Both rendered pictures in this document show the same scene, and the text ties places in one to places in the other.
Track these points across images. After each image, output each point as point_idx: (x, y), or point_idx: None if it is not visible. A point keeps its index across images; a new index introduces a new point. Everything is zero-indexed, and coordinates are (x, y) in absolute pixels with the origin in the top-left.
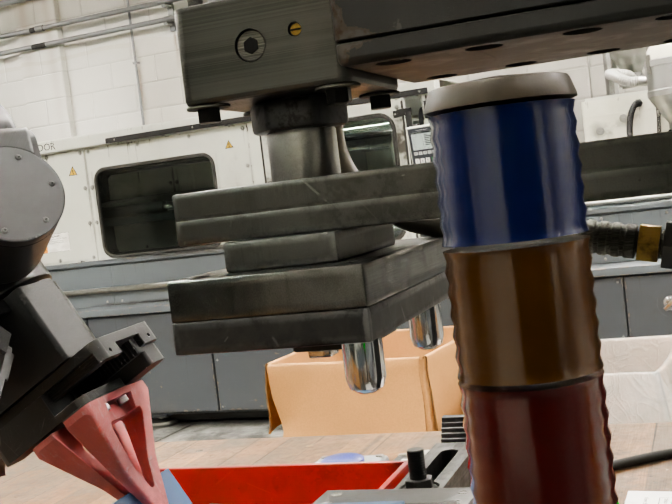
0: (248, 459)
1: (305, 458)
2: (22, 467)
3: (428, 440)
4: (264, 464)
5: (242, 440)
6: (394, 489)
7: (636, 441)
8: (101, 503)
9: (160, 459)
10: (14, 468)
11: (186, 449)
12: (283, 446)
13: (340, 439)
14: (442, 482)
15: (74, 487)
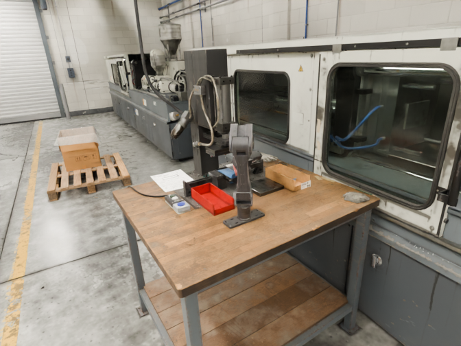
0: (167, 233)
1: (162, 226)
2: (197, 268)
3: (141, 220)
4: (169, 228)
5: (151, 245)
6: (213, 174)
7: (135, 201)
8: (206, 231)
9: (174, 247)
10: (199, 270)
11: (164, 249)
12: (154, 235)
13: (145, 231)
14: (204, 177)
15: (202, 244)
